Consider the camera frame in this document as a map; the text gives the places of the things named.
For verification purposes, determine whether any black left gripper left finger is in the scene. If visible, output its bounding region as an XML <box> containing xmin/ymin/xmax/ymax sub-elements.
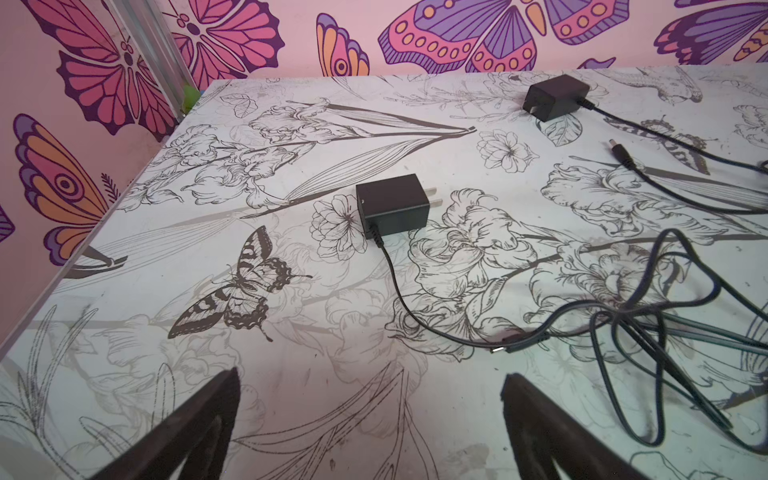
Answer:
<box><xmin>94</xmin><ymin>368</ymin><xmax>241</xmax><ymax>480</ymax></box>

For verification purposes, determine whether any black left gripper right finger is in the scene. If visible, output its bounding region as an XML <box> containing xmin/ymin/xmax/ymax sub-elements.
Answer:
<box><xmin>501</xmin><ymin>374</ymin><xmax>645</xmax><ymax>479</ymax></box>

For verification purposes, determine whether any black power adapter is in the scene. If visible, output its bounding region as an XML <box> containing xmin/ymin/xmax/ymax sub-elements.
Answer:
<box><xmin>355</xmin><ymin>173</ymin><xmax>768</xmax><ymax>454</ymax></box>
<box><xmin>522</xmin><ymin>74</ymin><xmax>767</xmax><ymax>216</ymax></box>

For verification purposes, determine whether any aluminium frame post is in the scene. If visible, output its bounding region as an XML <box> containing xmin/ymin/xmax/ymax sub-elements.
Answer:
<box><xmin>110</xmin><ymin>0</ymin><xmax>193</xmax><ymax>120</ymax></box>

